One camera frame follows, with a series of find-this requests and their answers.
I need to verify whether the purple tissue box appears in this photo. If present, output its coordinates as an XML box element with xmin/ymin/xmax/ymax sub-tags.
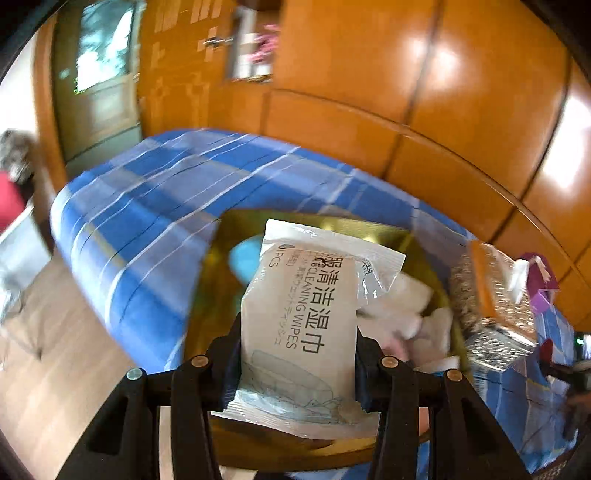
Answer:
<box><xmin>521</xmin><ymin>252</ymin><xmax>559</xmax><ymax>314</ymax></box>

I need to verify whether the wooden wardrobe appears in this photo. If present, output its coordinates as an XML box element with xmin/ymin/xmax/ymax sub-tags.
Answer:
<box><xmin>137</xmin><ymin>1</ymin><xmax>590</xmax><ymax>329</ymax></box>

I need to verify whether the white mesh cloth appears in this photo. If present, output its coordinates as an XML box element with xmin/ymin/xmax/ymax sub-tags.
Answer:
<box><xmin>356</xmin><ymin>272</ymin><xmax>434</xmax><ymax>343</ymax></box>

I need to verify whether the pink blue folded towel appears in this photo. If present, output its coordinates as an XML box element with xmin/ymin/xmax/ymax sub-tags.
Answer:
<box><xmin>378</xmin><ymin>334</ymin><xmax>410</xmax><ymax>362</ymax></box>

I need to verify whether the gold metal tray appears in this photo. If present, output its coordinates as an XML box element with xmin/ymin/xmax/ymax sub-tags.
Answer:
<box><xmin>185</xmin><ymin>209</ymin><xmax>467</xmax><ymax>472</ymax></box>

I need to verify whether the grey patterned cloth pile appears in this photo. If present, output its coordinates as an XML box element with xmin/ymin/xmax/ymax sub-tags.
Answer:
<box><xmin>0</xmin><ymin>130</ymin><xmax>33</xmax><ymax>185</ymax></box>

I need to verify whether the white tissue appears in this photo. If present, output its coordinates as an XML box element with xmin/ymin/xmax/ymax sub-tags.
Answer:
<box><xmin>507</xmin><ymin>259</ymin><xmax>529</xmax><ymax>305</ymax></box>

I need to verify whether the white cleaning wipes pack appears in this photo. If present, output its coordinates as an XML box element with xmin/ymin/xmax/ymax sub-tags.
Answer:
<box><xmin>221</xmin><ymin>219</ymin><xmax>406</xmax><ymax>440</ymax></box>

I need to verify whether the ornate silver tissue box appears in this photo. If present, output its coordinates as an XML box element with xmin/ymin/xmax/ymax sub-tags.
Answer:
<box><xmin>450</xmin><ymin>240</ymin><xmax>538</xmax><ymax>372</ymax></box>

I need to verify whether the blue plaid bedsheet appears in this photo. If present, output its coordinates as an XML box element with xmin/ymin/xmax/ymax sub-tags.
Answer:
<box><xmin>50</xmin><ymin>129</ymin><xmax>575</xmax><ymax>479</ymax></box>

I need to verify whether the white knit glove blue band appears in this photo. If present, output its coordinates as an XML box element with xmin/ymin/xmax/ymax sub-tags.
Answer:
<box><xmin>410</xmin><ymin>307</ymin><xmax>453</xmax><ymax>365</ymax></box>

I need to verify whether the wooden door with glass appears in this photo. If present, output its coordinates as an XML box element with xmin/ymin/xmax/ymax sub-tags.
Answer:
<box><xmin>52</xmin><ymin>1</ymin><xmax>145</xmax><ymax>164</ymax></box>

